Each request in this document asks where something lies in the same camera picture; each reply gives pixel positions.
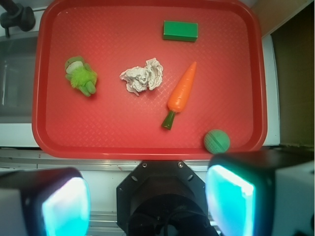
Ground red plastic tray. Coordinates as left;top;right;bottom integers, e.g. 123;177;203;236
31;0;267;160

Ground aluminium frame rail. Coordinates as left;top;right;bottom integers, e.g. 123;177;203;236
0;149;212;172

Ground metal sink basin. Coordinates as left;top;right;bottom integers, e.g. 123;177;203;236
0;36;37;123

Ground green plush frog toy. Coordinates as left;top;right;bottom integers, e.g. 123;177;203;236
64;56;97;97

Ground green rectangular block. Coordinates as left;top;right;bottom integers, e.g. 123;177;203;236
162;21;198;42

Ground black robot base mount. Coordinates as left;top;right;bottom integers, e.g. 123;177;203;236
116;160;211;236

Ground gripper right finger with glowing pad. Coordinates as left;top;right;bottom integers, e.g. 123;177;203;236
205;150;315;236

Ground green textured ball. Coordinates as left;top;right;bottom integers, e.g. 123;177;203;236
204;129;230;154

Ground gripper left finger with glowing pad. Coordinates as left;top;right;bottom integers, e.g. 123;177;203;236
0;168;91;236

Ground orange plastic toy carrot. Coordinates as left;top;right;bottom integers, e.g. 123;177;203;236
161;62;197;130

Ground crumpled white paper ball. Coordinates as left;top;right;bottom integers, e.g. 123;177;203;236
120;58;163;96

